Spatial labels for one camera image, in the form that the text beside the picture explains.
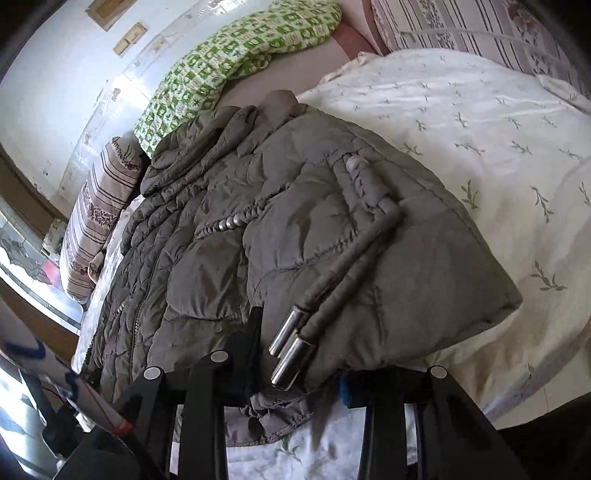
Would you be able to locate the brown quilted hooded jacket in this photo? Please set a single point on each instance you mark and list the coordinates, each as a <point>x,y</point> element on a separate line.
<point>323,230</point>

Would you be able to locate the small wall plaque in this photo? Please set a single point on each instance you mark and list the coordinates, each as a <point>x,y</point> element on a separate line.
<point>106,11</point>

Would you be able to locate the small brown cloth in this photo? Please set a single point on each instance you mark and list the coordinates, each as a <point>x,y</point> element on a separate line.
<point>95,267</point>

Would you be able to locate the stained glass window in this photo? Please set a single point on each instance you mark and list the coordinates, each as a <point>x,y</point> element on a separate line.
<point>27,263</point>

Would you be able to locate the pink padded headboard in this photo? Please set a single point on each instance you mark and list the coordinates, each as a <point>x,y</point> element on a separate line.
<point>286,74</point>

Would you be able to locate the striped floral pillow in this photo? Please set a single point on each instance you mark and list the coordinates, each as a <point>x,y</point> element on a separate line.
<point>92,217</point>
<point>461,32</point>

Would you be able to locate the green checkered pillow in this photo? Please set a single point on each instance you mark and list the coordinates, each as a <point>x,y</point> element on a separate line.
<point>221,60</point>

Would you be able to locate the white leaf-print bedsheet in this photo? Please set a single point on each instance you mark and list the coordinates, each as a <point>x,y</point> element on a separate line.
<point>461,115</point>

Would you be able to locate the beige wall switch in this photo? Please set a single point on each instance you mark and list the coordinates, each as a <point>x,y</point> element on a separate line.
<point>129,39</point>

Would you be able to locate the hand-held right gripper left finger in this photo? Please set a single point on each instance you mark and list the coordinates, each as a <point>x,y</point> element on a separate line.
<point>240,369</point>

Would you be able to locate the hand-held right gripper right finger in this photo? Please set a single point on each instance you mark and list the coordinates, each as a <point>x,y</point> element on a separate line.
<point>346,394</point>

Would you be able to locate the small floral box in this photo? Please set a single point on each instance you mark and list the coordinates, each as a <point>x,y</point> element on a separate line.
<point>54,236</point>

